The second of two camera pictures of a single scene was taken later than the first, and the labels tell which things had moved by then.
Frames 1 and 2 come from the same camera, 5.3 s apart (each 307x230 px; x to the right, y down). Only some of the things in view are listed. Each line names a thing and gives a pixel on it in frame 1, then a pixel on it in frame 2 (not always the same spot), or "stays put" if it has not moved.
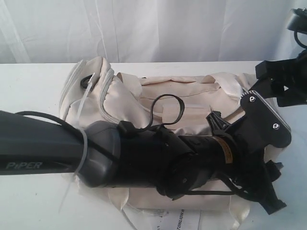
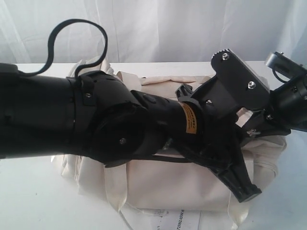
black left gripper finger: (262, 190) to (230, 164)
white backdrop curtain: (33, 31) stays put
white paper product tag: (143, 218) stays put
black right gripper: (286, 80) to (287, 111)
